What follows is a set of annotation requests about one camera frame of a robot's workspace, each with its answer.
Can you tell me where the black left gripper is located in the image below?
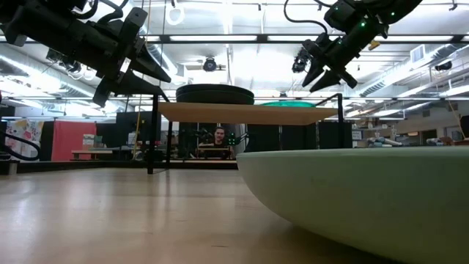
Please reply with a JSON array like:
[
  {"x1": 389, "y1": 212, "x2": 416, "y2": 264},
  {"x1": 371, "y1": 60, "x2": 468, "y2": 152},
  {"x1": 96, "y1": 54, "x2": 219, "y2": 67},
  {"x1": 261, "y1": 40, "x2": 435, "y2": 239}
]
[{"x1": 84, "y1": 7, "x2": 172, "y2": 108}]

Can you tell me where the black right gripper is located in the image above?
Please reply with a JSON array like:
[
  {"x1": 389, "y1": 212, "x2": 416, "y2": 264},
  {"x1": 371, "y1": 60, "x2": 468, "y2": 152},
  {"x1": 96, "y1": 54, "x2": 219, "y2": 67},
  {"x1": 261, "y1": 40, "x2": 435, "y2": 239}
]
[{"x1": 302, "y1": 21, "x2": 378, "y2": 94}]

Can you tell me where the blue transparent plastic plate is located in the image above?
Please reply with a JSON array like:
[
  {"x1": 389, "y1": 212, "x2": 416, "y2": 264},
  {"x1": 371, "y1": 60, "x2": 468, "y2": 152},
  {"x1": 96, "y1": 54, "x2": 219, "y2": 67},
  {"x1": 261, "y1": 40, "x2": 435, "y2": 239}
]
[{"x1": 260, "y1": 100, "x2": 317, "y2": 107}]

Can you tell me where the black round plate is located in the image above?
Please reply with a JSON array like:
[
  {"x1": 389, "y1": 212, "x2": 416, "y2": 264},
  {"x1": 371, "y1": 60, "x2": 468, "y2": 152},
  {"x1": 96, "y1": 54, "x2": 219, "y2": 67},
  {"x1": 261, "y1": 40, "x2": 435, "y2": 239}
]
[
  {"x1": 177, "y1": 95, "x2": 254, "y2": 106},
  {"x1": 175, "y1": 84, "x2": 255, "y2": 95},
  {"x1": 176, "y1": 90, "x2": 255, "y2": 100}
]

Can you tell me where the mint green round plate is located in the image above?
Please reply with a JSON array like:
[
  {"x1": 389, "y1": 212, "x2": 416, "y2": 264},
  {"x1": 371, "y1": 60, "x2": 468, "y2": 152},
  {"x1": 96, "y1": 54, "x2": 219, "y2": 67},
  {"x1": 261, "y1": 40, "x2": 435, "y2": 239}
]
[{"x1": 236, "y1": 146, "x2": 469, "y2": 264}]

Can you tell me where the wooden shelf with black legs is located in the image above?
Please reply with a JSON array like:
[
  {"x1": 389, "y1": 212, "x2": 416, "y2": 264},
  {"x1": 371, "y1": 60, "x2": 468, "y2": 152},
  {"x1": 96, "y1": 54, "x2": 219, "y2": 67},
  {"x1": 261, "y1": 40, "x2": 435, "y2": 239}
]
[{"x1": 147, "y1": 93, "x2": 345, "y2": 175}]

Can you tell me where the black room divider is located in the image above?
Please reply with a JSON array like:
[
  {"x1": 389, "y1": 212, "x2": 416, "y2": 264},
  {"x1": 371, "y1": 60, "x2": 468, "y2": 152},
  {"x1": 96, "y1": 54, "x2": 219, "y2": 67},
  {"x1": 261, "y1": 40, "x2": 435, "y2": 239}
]
[
  {"x1": 95, "y1": 111, "x2": 155, "y2": 163},
  {"x1": 248, "y1": 120, "x2": 353, "y2": 165}
]

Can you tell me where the black overhead rig bar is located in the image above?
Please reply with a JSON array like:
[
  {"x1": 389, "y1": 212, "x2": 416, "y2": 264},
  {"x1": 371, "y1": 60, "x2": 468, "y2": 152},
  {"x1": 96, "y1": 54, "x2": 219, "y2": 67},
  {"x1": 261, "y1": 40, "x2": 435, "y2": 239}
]
[{"x1": 0, "y1": 33, "x2": 469, "y2": 45}]

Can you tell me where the low wooden bench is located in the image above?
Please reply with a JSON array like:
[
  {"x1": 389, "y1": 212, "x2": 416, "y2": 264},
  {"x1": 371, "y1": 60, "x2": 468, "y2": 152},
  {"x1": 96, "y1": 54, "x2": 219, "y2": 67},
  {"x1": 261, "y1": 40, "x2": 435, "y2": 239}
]
[{"x1": 71, "y1": 148, "x2": 114, "y2": 161}]

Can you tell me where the red fabric panel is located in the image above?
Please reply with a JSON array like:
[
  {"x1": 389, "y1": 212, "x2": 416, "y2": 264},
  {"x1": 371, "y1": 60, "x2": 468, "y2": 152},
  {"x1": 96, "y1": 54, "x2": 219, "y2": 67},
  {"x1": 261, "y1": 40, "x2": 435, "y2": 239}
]
[{"x1": 51, "y1": 120, "x2": 97, "y2": 163}]

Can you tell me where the person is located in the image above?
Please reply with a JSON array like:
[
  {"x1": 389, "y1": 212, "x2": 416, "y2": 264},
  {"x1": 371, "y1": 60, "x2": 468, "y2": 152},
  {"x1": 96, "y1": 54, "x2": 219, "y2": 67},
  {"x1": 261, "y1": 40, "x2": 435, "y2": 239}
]
[{"x1": 197, "y1": 126, "x2": 235, "y2": 159}]

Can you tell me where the colourful patterned cloth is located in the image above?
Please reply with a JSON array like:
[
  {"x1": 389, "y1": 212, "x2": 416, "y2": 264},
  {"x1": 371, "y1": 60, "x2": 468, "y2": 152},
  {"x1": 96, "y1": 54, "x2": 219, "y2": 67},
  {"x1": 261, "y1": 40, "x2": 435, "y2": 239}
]
[{"x1": 5, "y1": 119, "x2": 45, "y2": 161}]

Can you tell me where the black camera with cable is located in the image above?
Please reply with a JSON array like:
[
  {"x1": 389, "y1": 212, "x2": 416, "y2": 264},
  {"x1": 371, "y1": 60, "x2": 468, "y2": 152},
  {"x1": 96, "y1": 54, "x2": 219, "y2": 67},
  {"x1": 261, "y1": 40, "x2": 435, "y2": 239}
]
[{"x1": 291, "y1": 47, "x2": 312, "y2": 74}]

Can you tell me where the white hanging ring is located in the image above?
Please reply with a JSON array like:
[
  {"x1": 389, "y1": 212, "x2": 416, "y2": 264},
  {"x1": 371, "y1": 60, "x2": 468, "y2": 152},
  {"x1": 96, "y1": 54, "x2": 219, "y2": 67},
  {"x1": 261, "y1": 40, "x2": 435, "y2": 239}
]
[{"x1": 164, "y1": 2, "x2": 185, "y2": 26}]

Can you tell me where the black round overhead camera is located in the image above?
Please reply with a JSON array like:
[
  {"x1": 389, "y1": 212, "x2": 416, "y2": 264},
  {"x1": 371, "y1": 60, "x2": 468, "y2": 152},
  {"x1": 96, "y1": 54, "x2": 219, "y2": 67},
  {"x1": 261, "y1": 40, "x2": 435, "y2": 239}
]
[{"x1": 202, "y1": 56, "x2": 218, "y2": 73}]

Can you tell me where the black aluminium table frame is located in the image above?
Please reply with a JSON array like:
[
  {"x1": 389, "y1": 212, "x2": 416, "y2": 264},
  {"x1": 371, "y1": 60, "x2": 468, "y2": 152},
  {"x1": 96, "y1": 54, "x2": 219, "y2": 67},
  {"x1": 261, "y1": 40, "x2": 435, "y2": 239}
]
[{"x1": 0, "y1": 158, "x2": 239, "y2": 175}]

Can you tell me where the thick black cable loop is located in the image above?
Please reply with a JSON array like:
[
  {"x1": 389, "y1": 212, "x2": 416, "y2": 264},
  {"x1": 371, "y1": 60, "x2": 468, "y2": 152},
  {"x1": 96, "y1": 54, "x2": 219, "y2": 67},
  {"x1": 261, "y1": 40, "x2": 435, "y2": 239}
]
[{"x1": 0, "y1": 130, "x2": 42, "y2": 163}]

